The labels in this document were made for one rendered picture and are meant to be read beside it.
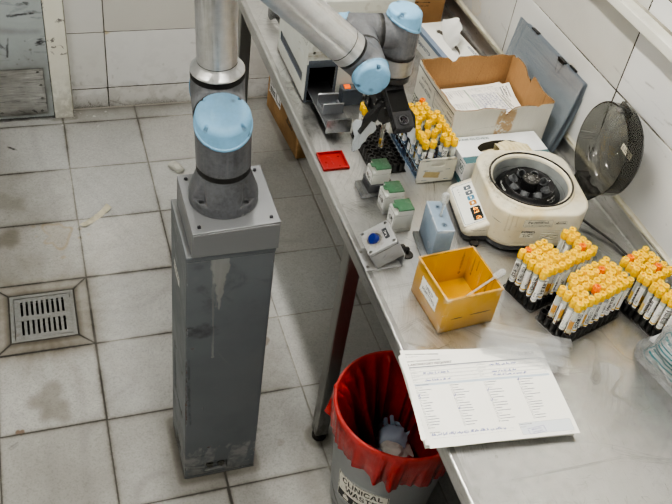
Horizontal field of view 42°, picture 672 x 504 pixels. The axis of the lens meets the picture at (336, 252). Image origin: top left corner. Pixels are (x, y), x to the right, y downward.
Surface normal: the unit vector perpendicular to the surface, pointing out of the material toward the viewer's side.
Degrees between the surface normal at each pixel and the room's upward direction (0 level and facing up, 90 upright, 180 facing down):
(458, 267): 90
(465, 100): 0
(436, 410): 0
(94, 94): 90
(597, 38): 90
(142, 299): 0
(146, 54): 90
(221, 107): 10
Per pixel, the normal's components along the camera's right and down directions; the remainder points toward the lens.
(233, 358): 0.29, 0.68
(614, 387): 0.12, -0.72
